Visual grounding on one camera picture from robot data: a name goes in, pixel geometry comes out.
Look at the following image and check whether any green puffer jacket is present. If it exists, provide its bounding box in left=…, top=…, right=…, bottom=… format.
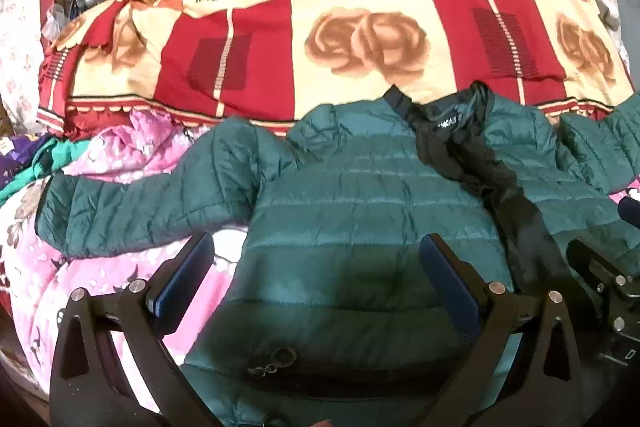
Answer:
left=35, top=81, right=639, bottom=426

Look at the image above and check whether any pink penguin bedsheet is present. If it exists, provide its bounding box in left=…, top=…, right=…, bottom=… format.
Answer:
left=0, top=108, right=252, bottom=413

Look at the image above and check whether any green purple cloth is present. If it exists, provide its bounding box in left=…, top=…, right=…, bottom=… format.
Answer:
left=1, top=133, right=90, bottom=204

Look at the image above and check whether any red rose patterned blanket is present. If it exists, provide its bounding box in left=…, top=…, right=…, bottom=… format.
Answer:
left=37, top=0, right=632, bottom=139

